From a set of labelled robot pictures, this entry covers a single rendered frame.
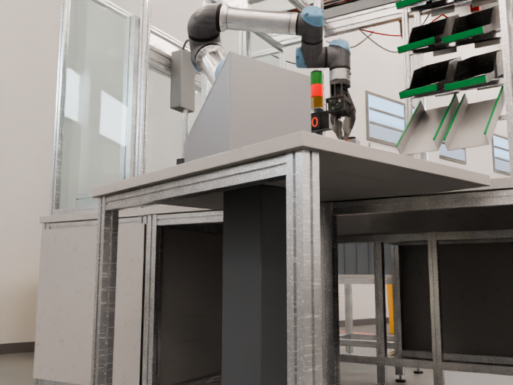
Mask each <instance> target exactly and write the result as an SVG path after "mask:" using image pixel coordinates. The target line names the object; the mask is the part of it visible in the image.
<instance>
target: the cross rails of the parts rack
mask: <svg viewBox="0 0 513 385"><path fill-rule="evenodd" d="M465 1H469V0H441V1H438V2H432V3H429V4H425V5H419V6H416V7H413V8H408V13H409V14H411V13H414V12H417V11H419V12H421V11H427V10H430V9H434V8H439V7H443V6H447V5H452V4H456V3H460V2H465ZM498 38H502V37H501V30H499V31H492V32H488V33H486V34H481V35H479V37H471V38H467V39H464V40H459V41H456V42H453V43H450V44H445V45H444V44H443V42H440V43H437V44H435V45H434V46H432V47H429V46H426V47H422V48H421V49H417V50H411V51H409V55H410V56H413V55H417V54H421V53H428V52H432V51H436V50H443V49H447V48H452V47H459V46H463V45H467V44H474V43H479V42H483V41H487V40H494V39H498ZM501 78H504V73H503V74H502V75H500V76H498V77H496V78H494V79H498V80H493V81H489V82H488V83H485V84H481V85H477V86H470V87H467V88H463V89H457V90H453V91H449V92H446V90H445V89H440V90H438V91H436V92H430V93H427V94H423V95H417V96H412V97H411V99H417V98H422V97H428V96H433V95H441V94H447V93H452V92H461V91H466V90H471V89H480V88H485V87H490V86H499V85H504V84H505V83H504V79H501Z"/></svg>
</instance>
